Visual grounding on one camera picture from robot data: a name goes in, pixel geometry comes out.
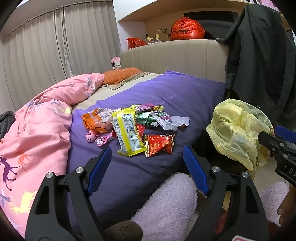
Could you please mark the orange snack packet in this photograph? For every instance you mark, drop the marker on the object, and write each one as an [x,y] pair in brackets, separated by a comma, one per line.
[92,120]

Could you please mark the red snack packet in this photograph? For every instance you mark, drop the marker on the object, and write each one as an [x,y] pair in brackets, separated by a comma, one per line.
[157,143]

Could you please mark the yellow bin bag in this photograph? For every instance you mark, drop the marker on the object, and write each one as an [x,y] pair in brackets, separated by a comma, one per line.
[233,129]

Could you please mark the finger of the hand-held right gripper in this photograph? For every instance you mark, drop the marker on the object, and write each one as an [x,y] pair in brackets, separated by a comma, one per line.
[268,140]
[286,133]

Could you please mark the dark grey jacket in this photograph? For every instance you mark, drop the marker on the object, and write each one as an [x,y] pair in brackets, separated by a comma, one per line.
[254,58]

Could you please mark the purple blanket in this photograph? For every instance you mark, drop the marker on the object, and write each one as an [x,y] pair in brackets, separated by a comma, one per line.
[161,97]

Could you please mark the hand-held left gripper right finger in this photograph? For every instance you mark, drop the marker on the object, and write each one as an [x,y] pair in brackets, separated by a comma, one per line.
[196,169]

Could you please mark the grey fleece cloth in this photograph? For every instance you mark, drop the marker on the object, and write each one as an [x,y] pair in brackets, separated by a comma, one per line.
[7,122]

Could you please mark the person's right lavender fleece leg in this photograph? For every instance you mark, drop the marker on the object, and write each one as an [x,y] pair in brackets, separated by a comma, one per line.
[272,199]

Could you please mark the pink toy figure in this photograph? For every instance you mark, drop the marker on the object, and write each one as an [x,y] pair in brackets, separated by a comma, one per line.
[91,136]

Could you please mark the yellow snack packet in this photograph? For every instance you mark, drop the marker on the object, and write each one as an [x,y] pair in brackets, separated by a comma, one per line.
[127,132]

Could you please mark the pink lollipop wrapper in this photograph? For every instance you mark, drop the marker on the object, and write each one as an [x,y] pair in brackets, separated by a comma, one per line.
[103,140]

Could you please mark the small red packet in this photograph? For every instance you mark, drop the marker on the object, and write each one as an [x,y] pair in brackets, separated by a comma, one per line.
[140,131]

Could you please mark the small red plastic bag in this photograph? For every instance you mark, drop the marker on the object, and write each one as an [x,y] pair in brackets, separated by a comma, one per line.
[135,43]

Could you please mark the pink printed duvet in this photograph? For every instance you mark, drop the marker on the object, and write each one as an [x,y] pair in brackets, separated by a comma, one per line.
[41,129]

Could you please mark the green white milk carton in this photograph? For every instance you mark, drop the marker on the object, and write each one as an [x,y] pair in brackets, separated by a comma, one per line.
[144,119]

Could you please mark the orange pillow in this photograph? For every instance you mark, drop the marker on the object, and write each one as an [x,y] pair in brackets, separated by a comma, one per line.
[120,75]

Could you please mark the beige padded headboard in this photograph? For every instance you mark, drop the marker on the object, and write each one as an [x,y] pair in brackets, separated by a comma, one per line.
[173,58]

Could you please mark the pink yellow packet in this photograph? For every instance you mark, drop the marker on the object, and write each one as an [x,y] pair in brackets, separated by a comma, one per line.
[143,107]

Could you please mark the person's left forearm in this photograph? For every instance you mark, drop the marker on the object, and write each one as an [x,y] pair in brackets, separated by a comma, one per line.
[124,231]

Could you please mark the beige curtain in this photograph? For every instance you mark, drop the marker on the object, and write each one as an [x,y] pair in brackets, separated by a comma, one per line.
[34,62]
[92,39]

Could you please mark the wooden wall shelf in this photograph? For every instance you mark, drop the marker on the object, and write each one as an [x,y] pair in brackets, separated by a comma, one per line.
[148,11]

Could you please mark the person's left lavender fleece leg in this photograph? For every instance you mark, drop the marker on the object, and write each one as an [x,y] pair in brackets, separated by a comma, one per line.
[166,208]

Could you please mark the large red plastic bag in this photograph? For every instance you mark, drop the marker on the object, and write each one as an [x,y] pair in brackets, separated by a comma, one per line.
[187,29]

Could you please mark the small flower sprig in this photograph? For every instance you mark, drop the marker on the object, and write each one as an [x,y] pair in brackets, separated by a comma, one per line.
[163,32]

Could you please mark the person's right hand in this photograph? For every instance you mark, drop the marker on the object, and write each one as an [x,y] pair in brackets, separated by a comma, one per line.
[284,210]

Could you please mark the yellow rabbit toy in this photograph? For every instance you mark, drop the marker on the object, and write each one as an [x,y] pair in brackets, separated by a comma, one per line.
[152,39]

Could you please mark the pink cartoon packet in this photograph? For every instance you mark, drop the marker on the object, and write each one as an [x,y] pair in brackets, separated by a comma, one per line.
[167,119]

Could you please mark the person's right forearm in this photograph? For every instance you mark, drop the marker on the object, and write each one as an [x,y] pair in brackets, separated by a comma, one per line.
[275,231]

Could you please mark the gold wrapper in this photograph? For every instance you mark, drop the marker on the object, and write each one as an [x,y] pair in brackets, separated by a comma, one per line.
[158,108]

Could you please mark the person's lavender fleece leg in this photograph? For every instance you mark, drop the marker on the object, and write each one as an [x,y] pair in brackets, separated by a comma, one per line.
[272,199]
[166,208]

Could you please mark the clear plastic tray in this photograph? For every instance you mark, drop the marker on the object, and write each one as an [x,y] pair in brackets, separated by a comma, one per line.
[181,120]

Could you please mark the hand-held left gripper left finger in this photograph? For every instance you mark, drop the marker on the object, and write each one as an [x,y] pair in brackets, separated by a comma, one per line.
[99,171]

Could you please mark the pink plush toy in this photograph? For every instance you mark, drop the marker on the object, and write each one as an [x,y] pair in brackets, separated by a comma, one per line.
[116,63]

